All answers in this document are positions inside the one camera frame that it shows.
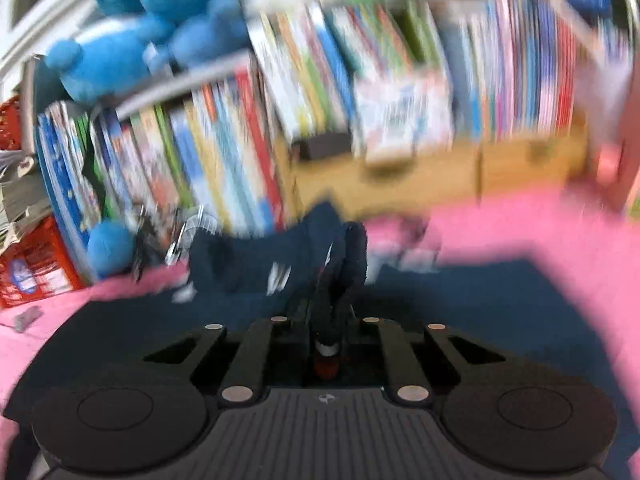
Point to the large blue plush toy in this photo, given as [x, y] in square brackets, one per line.
[105, 55]

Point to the white window frame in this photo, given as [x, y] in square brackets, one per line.
[30, 45]

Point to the row of pink-spined books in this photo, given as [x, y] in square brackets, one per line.
[515, 60]

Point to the row of tall picture books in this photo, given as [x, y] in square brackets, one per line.
[200, 160]

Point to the small red basket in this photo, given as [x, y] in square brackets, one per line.
[10, 125]

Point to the small blue plush toy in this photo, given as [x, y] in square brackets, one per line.
[210, 30]

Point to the black power adapter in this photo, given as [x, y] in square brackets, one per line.
[327, 146]

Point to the pink blanket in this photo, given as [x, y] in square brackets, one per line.
[575, 240]

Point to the stack of workbooks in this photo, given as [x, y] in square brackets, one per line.
[20, 195]

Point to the red plastic crate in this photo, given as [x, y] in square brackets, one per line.
[35, 265]

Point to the colourful printed box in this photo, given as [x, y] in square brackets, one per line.
[400, 115]

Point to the row of green-spined books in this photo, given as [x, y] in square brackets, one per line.
[310, 70]

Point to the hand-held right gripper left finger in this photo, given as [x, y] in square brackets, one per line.
[280, 330]

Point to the navy white red jacket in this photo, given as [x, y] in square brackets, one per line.
[475, 300]

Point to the wooden drawer organiser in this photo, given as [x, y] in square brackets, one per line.
[450, 175]

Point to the blue plush ball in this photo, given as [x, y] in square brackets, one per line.
[110, 250]

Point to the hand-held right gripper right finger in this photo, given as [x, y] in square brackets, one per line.
[370, 332]

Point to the small grey cloth piece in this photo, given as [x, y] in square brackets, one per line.
[27, 317]

